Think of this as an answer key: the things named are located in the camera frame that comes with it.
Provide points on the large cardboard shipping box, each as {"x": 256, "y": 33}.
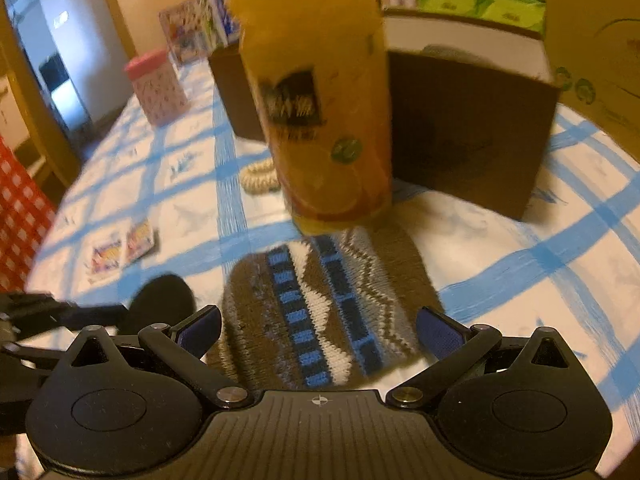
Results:
{"x": 593, "y": 48}

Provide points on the brown open cardboard box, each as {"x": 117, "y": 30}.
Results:
{"x": 476, "y": 130}

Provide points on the brown patterned knit sock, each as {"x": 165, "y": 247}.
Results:
{"x": 323, "y": 312}

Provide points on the blue milk carton box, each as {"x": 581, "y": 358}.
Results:
{"x": 194, "y": 29}

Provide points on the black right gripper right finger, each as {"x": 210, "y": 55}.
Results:
{"x": 457, "y": 349}

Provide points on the orange juice bottle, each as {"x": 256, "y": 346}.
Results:
{"x": 318, "y": 74}

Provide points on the blue checkered bed sheet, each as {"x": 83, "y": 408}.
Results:
{"x": 572, "y": 263}

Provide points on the red checkered cloth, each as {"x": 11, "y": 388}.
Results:
{"x": 26, "y": 216}

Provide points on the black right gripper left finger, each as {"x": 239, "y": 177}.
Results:
{"x": 181, "y": 348}

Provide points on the pink patterned canister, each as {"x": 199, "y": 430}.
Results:
{"x": 157, "y": 87}

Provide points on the lens wipe sachet strip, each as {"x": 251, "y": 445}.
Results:
{"x": 119, "y": 247}

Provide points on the cream hair scrunchie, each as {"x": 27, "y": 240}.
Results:
{"x": 260, "y": 177}

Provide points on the dark grey fluffy towel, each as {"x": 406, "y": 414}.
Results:
{"x": 448, "y": 53}

